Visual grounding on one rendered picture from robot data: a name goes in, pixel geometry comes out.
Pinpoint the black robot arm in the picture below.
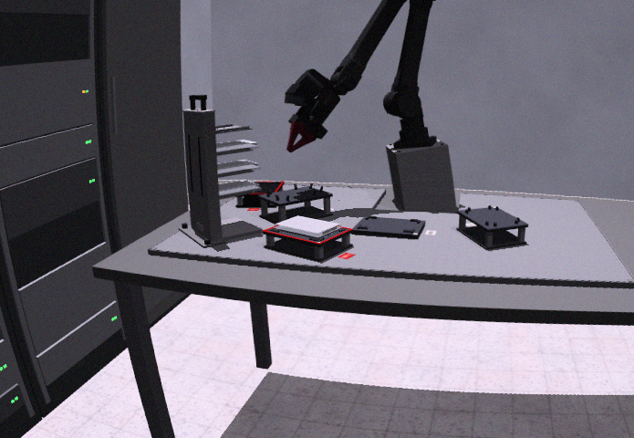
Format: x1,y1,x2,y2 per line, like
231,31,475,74
285,0,437,150

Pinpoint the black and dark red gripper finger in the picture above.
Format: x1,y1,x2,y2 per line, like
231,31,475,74
287,122,316,152
287,122,306,147

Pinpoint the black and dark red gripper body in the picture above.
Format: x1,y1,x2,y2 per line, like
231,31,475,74
289,111,330,139

